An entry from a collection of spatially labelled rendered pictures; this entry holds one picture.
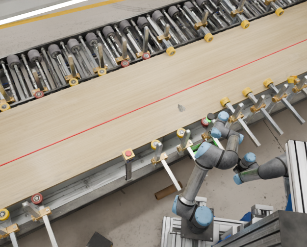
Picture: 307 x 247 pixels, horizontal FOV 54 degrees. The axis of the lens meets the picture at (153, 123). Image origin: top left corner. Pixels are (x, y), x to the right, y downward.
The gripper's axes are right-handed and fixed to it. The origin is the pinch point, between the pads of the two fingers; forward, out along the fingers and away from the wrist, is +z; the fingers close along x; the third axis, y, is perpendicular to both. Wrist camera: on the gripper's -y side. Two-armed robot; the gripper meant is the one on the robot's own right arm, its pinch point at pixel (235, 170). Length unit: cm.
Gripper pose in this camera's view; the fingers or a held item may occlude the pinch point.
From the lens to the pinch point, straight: 264.2
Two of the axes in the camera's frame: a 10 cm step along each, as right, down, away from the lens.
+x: 8.8, -3.8, 2.8
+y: 4.7, 7.9, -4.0
